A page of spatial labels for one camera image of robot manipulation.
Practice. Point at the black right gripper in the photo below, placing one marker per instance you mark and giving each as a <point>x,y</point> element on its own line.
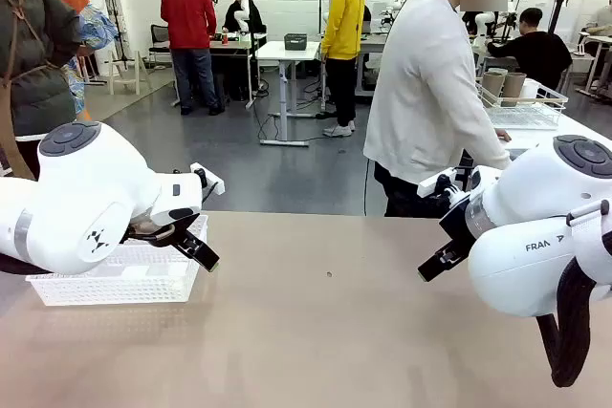
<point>459,226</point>

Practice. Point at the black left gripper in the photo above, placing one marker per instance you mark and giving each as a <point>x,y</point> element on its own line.
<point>165,237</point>

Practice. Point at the white perforated plastic basket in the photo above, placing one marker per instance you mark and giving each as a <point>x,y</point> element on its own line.
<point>119,284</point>

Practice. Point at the brown tall cup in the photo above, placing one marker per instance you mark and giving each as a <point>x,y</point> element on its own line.
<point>492,88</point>
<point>514,88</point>

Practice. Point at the person right forearm white sleeve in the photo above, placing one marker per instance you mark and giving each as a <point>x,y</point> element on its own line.
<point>492,155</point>

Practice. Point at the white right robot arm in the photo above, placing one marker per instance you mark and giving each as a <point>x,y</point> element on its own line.
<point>526,217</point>

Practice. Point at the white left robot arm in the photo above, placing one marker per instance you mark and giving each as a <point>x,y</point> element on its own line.
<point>72,198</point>

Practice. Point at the person left hand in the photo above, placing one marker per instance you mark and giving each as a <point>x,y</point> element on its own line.
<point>503,135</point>

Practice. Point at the person in white sweater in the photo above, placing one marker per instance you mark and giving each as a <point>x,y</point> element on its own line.
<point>421,92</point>

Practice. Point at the white side table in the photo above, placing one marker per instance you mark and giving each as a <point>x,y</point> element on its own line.
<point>578,130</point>

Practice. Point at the white cup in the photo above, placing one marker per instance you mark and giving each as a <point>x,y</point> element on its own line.
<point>531,88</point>

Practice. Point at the white step stool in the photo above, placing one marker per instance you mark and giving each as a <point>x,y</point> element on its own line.
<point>126,66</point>

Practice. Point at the black tripod stand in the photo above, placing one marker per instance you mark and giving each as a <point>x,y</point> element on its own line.
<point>123,52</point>

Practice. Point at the white standing desk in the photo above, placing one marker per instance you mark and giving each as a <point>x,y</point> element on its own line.
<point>287,52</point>

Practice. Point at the black office chair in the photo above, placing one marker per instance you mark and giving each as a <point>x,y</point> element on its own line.
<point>159,37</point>

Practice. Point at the dark grey storage bin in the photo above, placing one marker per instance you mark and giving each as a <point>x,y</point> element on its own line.
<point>295,41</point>

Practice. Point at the person in black sweater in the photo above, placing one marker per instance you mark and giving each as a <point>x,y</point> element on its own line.
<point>540,52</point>

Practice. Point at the person in red hoodie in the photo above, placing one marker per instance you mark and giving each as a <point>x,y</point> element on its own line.
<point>189,16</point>

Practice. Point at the person in black jacket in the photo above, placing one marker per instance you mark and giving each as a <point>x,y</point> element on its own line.
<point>236,16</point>

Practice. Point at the person in orange and blue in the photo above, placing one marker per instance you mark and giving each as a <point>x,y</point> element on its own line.
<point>95,28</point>

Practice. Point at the person in yellow hoodie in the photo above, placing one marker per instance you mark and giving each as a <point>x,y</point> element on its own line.
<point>344,21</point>

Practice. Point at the person in grey vest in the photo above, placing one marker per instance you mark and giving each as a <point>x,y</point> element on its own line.
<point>33,54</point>

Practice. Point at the person in grey top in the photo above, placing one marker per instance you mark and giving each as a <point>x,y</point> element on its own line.
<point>603,21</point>

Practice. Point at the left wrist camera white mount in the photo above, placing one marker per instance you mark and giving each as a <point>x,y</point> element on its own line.
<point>214,186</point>

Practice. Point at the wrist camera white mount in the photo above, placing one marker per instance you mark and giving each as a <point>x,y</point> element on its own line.
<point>214,186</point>
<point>430,186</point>

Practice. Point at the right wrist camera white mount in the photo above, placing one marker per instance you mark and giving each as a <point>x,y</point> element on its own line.
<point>430,186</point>

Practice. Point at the black camera stand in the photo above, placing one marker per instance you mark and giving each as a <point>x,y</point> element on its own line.
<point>558,11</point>

